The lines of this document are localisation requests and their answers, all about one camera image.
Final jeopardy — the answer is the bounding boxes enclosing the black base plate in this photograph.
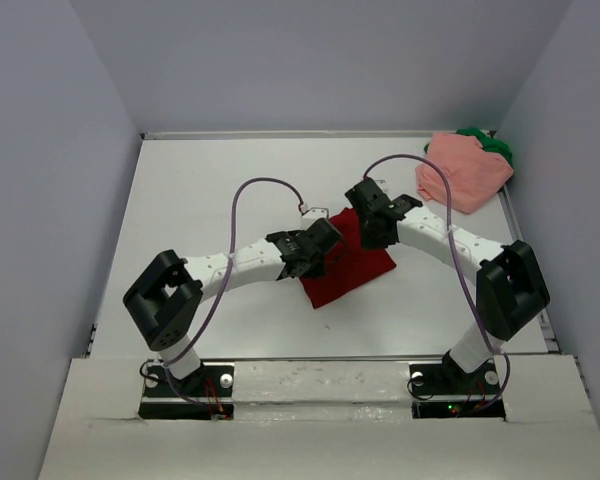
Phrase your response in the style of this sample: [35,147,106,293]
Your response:
[138,360,235,421]
[407,361,506,420]

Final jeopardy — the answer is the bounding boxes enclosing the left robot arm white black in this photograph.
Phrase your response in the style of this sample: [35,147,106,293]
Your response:
[123,218,343,397]

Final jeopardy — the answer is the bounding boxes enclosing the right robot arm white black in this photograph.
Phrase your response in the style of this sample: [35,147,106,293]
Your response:
[345,178,550,395]

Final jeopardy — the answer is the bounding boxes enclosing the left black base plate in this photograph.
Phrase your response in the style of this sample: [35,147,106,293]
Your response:
[138,360,235,421]

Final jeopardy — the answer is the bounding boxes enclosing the dark red t shirt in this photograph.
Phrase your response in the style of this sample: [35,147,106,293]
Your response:
[300,208,396,309]

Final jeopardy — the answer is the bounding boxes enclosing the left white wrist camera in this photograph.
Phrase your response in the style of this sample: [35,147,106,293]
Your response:
[300,207,330,230]

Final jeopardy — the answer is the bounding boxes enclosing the pink t shirt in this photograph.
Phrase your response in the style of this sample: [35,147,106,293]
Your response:
[416,132,514,214]

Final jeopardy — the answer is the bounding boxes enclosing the green t shirt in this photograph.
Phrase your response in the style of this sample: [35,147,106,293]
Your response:
[455,127,513,166]

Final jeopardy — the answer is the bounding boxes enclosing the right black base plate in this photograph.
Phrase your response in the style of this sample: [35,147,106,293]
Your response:
[407,361,506,420]

